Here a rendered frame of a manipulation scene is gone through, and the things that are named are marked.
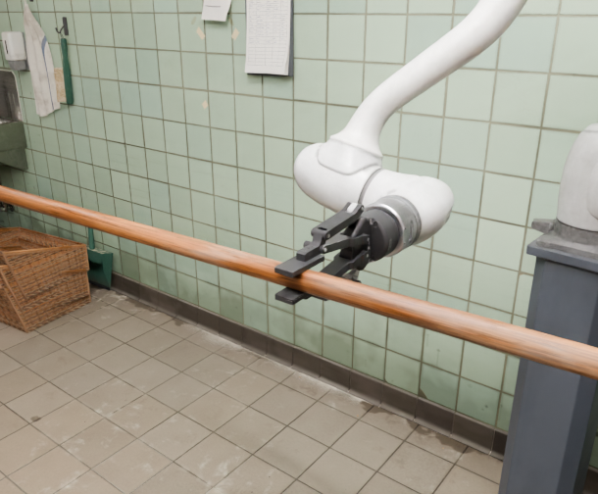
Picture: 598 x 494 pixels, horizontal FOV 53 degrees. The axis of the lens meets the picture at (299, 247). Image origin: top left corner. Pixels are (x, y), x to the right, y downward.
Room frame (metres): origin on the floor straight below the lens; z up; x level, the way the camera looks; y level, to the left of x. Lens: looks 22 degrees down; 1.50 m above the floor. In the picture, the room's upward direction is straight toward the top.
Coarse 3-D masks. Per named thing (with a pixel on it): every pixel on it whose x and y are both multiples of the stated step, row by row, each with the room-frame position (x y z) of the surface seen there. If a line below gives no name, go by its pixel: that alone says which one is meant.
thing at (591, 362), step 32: (0, 192) 1.10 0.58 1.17; (96, 224) 0.92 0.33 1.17; (128, 224) 0.88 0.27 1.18; (192, 256) 0.79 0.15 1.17; (224, 256) 0.76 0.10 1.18; (256, 256) 0.74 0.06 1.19; (320, 288) 0.66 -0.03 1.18; (352, 288) 0.64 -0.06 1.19; (416, 320) 0.58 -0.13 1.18; (448, 320) 0.56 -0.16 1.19; (480, 320) 0.55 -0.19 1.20; (512, 352) 0.52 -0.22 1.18; (544, 352) 0.50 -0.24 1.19; (576, 352) 0.49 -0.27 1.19
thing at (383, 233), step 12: (372, 216) 0.83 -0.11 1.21; (384, 216) 0.84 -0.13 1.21; (348, 228) 0.80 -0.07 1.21; (360, 228) 0.80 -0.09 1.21; (372, 228) 0.83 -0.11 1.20; (384, 228) 0.82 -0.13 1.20; (396, 228) 0.84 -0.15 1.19; (372, 240) 0.82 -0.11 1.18; (384, 240) 0.81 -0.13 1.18; (396, 240) 0.83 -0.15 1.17; (348, 252) 0.79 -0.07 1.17; (360, 252) 0.80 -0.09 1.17; (372, 252) 0.82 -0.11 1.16; (384, 252) 0.81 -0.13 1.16; (360, 264) 0.80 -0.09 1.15
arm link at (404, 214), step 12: (372, 204) 0.88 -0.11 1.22; (384, 204) 0.87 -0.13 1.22; (396, 204) 0.87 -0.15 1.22; (408, 204) 0.89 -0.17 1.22; (396, 216) 0.85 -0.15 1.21; (408, 216) 0.86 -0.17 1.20; (408, 228) 0.85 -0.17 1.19; (420, 228) 0.88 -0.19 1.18; (408, 240) 0.86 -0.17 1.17; (396, 252) 0.85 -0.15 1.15
